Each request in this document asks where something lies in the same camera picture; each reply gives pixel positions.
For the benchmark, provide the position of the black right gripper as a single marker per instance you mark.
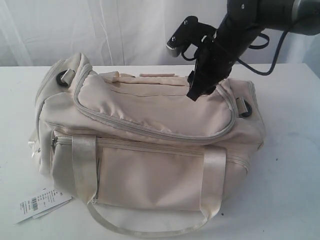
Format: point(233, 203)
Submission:
point(218, 50)

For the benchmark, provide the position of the cream fabric duffel bag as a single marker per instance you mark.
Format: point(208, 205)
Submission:
point(139, 142)

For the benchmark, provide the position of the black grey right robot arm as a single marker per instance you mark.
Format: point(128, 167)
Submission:
point(244, 21)

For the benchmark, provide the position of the white backdrop curtain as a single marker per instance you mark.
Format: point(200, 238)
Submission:
point(108, 32)

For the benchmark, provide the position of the white paper hang tag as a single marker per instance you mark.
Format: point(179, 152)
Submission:
point(37, 203)

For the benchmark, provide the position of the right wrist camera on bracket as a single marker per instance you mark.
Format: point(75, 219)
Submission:
point(182, 37)

